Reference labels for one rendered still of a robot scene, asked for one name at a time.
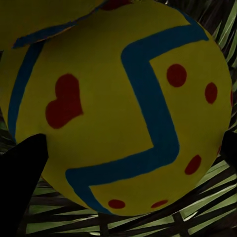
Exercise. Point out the wicker basket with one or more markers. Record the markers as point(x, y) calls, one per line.
point(214, 14)

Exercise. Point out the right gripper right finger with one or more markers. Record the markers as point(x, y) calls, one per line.
point(229, 147)

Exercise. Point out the easter egg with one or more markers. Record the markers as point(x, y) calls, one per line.
point(23, 22)
point(134, 102)

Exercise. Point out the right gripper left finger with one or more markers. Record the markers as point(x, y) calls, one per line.
point(20, 170)

